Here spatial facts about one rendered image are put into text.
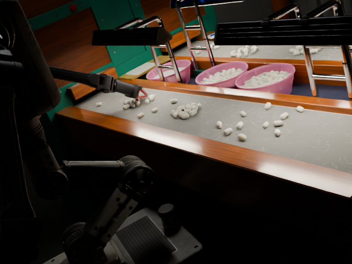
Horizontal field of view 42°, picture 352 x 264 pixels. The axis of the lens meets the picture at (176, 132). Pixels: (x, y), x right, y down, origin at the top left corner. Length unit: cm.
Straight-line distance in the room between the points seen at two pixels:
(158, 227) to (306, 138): 67
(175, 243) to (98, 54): 139
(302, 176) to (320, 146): 20
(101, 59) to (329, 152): 165
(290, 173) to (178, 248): 54
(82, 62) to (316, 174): 171
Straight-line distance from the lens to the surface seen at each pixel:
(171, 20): 301
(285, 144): 153
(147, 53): 288
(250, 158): 144
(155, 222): 184
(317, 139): 152
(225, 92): 201
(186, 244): 166
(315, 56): 224
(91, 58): 270
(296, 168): 134
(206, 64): 255
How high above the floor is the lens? 148
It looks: 24 degrees down
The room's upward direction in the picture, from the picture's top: 19 degrees counter-clockwise
